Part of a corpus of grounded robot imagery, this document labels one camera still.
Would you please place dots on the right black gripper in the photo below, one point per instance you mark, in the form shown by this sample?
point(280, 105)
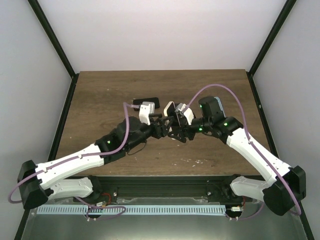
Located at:
point(181, 131)

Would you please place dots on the beige phone case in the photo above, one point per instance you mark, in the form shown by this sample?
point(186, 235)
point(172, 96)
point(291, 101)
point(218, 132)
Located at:
point(170, 110)

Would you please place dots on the black frame post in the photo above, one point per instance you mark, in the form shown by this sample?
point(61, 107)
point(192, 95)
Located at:
point(279, 22)
point(44, 22)

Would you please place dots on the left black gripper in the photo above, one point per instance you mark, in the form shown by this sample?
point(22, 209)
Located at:
point(163, 131)

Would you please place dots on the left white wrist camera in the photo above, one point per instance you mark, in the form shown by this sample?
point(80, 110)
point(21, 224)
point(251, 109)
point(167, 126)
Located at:
point(145, 109)

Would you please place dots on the light blue slotted cable duct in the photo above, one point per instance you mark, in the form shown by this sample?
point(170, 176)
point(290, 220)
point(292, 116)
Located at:
point(77, 209)

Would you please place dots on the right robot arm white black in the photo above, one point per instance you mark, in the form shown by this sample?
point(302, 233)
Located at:
point(282, 186)

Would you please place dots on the right black frame post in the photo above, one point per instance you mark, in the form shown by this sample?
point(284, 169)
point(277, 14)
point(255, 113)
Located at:
point(279, 22)

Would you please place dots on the left black frame post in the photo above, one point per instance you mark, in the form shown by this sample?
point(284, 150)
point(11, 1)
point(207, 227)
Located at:
point(44, 22)

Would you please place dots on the black phone case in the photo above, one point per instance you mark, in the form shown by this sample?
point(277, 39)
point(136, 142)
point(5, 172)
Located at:
point(155, 100)

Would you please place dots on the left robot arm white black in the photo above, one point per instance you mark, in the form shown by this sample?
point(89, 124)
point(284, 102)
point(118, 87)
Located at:
point(36, 181)

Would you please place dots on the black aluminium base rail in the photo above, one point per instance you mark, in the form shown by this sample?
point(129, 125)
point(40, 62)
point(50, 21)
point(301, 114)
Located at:
point(208, 187)

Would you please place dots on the light blue phone case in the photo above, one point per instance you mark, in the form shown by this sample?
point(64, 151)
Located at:
point(220, 105)

